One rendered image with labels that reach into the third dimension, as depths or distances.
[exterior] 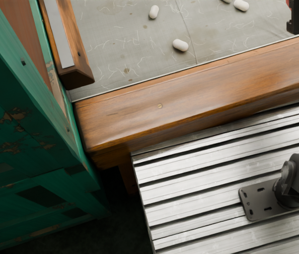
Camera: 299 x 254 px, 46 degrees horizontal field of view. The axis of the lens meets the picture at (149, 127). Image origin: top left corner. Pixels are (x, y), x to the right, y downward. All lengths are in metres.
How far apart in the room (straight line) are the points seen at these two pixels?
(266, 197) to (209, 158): 0.14
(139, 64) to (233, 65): 0.20
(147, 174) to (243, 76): 0.28
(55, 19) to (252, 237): 0.57
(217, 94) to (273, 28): 0.22
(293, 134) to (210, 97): 0.22
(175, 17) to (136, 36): 0.10
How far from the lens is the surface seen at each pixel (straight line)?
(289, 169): 0.67
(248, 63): 0.77
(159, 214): 0.75
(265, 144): 0.82
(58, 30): 0.69
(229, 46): 0.82
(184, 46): 0.78
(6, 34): 0.34
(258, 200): 0.77
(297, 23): 0.67
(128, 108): 0.70
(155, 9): 0.83
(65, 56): 0.66
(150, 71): 0.76
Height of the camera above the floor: 1.41
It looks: 71 degrees down
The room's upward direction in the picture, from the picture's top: 1 degrees clockwise
